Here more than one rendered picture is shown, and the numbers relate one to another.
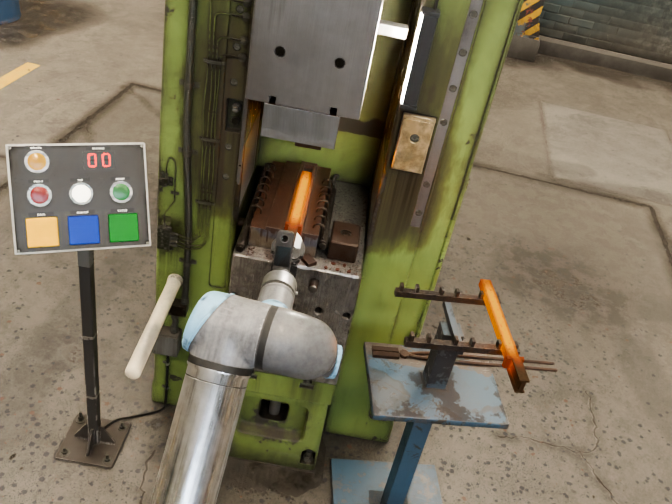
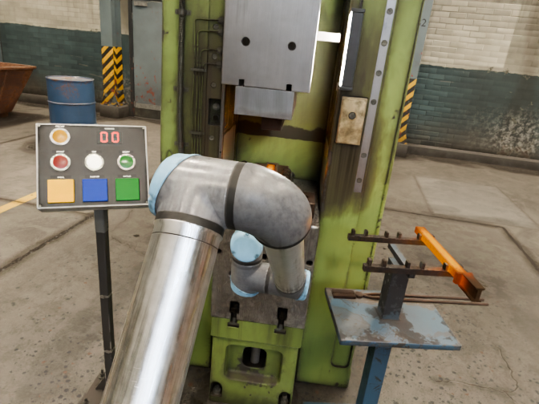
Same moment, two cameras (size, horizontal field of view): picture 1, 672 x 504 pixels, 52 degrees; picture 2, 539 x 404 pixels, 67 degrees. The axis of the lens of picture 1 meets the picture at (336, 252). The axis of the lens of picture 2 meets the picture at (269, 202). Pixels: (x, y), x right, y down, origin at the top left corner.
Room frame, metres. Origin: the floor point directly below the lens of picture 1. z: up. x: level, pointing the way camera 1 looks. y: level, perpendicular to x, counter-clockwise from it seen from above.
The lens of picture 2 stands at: (0.29, -0.02, 1.49)
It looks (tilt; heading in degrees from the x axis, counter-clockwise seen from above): 21 degrees down; 5
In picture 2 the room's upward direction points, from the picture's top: 6 degrees clockwise
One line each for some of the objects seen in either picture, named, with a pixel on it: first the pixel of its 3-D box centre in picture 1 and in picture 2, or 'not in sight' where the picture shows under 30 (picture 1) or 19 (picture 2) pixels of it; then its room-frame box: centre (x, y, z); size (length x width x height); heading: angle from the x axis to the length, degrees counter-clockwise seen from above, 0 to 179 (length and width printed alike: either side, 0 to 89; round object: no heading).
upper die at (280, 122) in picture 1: (308, 96); (269, 96); (1.88, 0.16, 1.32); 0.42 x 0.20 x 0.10; 2
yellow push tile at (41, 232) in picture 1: (42, 232); (61, 191); (1.41, 0.75, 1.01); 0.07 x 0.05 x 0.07; 117
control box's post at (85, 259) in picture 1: (89, 329); (105, 289); (1.57, 0.71, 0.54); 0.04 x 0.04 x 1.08; 2
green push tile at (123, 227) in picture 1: (123, 227); (127, 189); (1.50, 0.57, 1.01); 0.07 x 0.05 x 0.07; 117
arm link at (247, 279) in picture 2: not in sight; (249, 273); (1.33, 0.11, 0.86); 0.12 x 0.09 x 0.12; 85
